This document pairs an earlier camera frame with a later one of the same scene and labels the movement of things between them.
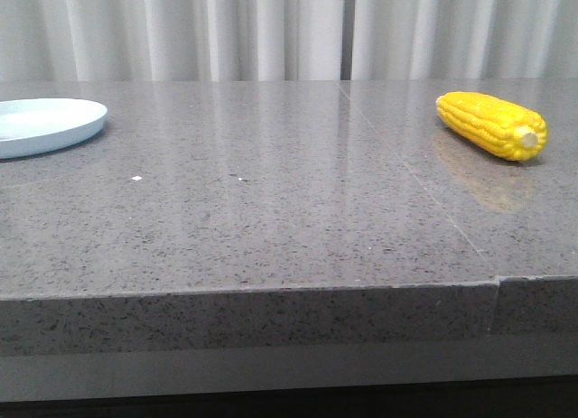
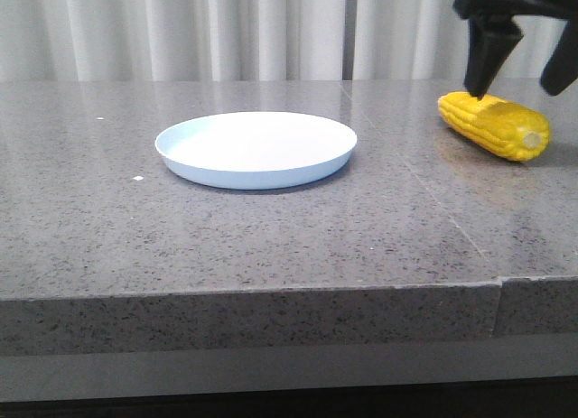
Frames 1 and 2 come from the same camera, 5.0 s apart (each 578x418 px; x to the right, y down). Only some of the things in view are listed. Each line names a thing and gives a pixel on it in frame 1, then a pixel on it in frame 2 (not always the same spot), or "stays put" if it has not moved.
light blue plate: [31, 125] to [256, 150]
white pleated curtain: [247, 32] stays put
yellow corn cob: [493, 125] stays put
